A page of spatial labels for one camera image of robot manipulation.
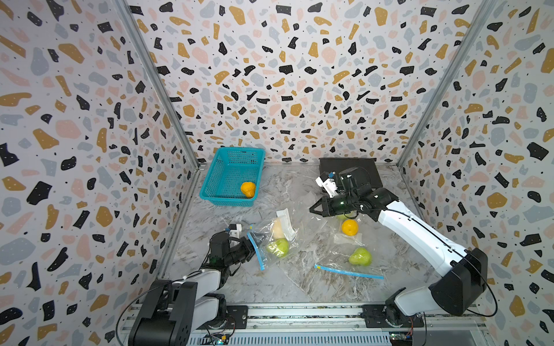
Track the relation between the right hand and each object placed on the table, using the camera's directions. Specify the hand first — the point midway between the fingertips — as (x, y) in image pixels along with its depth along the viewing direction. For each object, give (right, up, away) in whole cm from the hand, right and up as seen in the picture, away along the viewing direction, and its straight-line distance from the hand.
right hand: (310, 210), depth 74 cm
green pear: (-11, -14, +4) cm, 18 cm away
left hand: (-17, -13, +10) cm, 24 cm away
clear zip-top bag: (-18, -10, +5) cm, 21 cm away
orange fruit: (-27, +7, +30) cm, 41 cm away
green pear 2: (+20, -19, +8) cm, 28 cm away
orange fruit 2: (+18, -10, +18) cm, 27 cm away
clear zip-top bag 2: (+18, -17, +16) cm, 29 cm away
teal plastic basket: (-40, +18, +47) cm, 64 cm away
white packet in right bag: (+15, -15, +19) cm, 29 cm away
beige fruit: (-12, -8, +8) cm, 16 cm away
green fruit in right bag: (+9, -2, -6) cm, 11 cm away
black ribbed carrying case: (+18, +19, +44) cm, 51 cm away
